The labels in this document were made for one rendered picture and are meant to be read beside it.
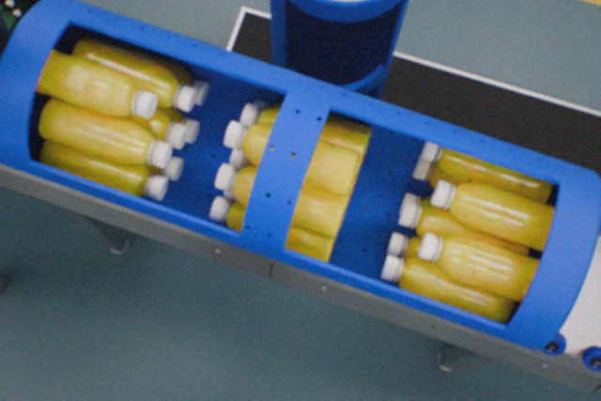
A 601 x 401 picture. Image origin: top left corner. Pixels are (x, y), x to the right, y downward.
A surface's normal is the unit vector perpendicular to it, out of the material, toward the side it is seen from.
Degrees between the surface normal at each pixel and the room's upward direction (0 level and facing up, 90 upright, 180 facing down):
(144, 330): 0
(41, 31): 14
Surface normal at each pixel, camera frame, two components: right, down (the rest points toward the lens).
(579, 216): 0.08, -0.44
